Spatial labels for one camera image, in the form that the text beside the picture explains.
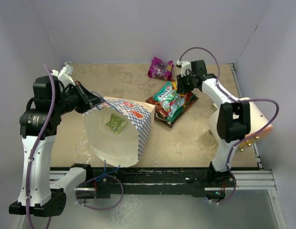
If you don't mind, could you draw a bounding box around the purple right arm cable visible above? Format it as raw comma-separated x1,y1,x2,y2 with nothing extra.
178,47,280,206

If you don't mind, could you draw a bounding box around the white green snack packet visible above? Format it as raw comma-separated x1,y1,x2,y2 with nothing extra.
106,113,127,135

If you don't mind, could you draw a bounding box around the yellow candy packet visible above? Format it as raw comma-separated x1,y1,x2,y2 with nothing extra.
171,81,178,92

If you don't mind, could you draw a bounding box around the teal Fox's candy bag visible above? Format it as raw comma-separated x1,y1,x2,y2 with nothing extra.
153,82,179,117

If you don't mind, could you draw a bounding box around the blue checkered paper bag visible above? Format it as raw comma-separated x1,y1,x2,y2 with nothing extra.
84,96,155,168

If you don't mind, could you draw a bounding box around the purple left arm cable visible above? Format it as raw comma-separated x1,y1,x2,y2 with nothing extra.
25,64,55,229

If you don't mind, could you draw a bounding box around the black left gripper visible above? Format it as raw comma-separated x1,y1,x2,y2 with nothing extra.
53,80,105,115

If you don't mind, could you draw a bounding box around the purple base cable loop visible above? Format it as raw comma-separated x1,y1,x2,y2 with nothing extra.
74,176,124,211

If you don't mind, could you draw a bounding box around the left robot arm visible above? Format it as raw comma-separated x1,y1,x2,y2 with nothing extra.
9,76,104,217

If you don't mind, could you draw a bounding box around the brown sea salt chips bag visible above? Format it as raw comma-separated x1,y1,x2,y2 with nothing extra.
155,95,198,128

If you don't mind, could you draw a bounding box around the green snack box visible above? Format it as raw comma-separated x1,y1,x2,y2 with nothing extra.
145,94,198,126

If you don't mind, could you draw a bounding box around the red snack packet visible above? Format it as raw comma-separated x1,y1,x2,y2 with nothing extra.
145,92,198,122

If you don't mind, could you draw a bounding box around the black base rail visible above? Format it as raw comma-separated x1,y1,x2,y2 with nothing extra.
75,167,237,199

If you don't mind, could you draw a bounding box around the purple candy snack bag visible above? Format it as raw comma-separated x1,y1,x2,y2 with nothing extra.
148,57,174,81

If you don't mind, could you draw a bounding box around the colourful Fox's candy bag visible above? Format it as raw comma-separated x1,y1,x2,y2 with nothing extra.
175,93,188,108

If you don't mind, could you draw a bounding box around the cream cylindrical appliance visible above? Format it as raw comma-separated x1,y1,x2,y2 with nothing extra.
208,102,273,152

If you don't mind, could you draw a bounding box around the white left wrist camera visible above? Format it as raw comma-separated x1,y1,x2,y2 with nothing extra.
51,65,75,87

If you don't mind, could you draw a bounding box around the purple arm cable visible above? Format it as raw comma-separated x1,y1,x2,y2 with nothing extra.
25,64,55,229
178,47,280,206

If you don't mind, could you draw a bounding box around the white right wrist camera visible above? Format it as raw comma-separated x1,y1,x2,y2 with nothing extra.
176,61,191,77

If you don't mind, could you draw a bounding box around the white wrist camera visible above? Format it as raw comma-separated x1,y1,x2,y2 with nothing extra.
176,61,191,77
51,65,75,87

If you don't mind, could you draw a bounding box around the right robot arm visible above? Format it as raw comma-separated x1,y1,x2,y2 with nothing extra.
177,60,251,187

